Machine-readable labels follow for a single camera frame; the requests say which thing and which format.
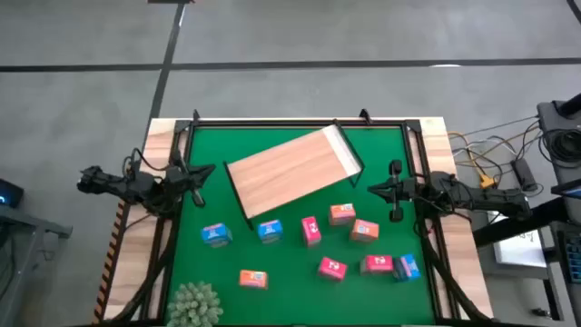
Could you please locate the orange Mini Wheats cereal box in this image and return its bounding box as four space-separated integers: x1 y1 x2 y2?
238 268 270 291
328 203 358 227
349 218 380 244

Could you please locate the black computer desk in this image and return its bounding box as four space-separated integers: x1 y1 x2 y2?
471 179 581 327

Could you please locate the blue Rice Krispies cereal box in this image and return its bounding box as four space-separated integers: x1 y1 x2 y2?
391 253 422 283
256 219 285 245
201 222 234 249

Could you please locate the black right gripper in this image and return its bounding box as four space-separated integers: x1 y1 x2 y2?
367 159 431 223

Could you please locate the red Froot Loops cereal box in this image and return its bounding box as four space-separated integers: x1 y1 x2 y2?
300 215 323 249
317 256 350 282
359 253 395 277

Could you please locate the black device with blue light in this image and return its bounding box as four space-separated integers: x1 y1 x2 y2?
0 177 25 209

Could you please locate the coiled black cable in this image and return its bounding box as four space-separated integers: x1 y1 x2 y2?
539 126 581 164

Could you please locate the large computer monitor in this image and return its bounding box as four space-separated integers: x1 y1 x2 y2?
550 177 581 201

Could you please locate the grey metal table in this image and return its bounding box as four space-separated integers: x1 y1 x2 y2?
0 203 74 327

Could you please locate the black aluminium rig frame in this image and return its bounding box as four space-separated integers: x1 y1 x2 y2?
97 107 496 327

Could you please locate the yellow cable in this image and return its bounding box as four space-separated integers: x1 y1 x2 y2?
448 130 489 181

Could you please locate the white paper sheet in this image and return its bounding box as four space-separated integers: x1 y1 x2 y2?
492 211 548 269

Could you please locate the backlit computer keyboard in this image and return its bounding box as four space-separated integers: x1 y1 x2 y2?
564 229 581 283

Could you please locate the black orange striped edge strip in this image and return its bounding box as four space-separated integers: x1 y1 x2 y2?
92 199 126 324

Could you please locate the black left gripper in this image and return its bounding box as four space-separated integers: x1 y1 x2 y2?
166 150 216 209

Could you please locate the green table mat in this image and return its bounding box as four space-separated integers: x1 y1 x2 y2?
165 126 437 326

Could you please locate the green artificial succulent plant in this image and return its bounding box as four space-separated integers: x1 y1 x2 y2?
166 280 224 327

